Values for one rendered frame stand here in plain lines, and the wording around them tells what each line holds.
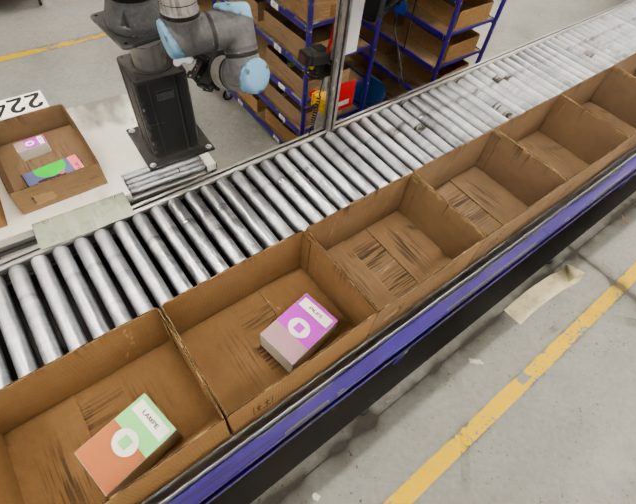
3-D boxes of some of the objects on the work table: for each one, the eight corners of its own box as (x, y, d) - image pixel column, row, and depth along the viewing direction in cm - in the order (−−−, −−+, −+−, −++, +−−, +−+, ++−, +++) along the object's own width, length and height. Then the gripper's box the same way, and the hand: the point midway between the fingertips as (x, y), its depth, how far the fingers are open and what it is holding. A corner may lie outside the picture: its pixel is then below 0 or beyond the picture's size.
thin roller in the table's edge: (202, 165, 160) (201, 161, 158) (130, 191, 149) (129, 187, 148) (200, 162, 161) (199, 158, 159) (128, 188, 150) (127, 184, 149)
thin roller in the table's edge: (199, 161, 161) (199, 157, 159) (128, 187, 150) (126, 183, 149) (197, 158, 162) (196, 154, 160) (126, 183, 151) (124, 179, 150)
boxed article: (19, 153, 152) (12, 144, 148) (47, 143, 156) (42, 134, 152) (24, 162, 150) (18, 152, 146) (53, 151, 154) (47, 142, 150)
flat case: (22, 178, 143) (20, 175, 142) (77, 156, 152) (75, 153, 150) (37, 201, 138) (35, 198, 137) (93, 177, 146) (92, 174, 145)
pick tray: (72, 124, 164) (61, 102, 156) (109, 183, 148) (99, 162, 140) (-7, 149, 153) (-23, 126, 145) (23, 215, 137) (7, 195, 128)
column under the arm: (126, 131, 164) (97, 51, 138) (187, 113, 174) (172, 35, 148) (151, 171, 153) (124, 93, 126) (215, 149, 163) (203, 72, 136)
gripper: (188, 66, 112) (153, 61, 124) (238, 106, 127) (203, 99, 139) (202, 38, 112) (166, 36, 124) (250, 82, 127) (215, 76, 140)
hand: (189, 61), depth 132 cm, fingers open, 14 cm apart
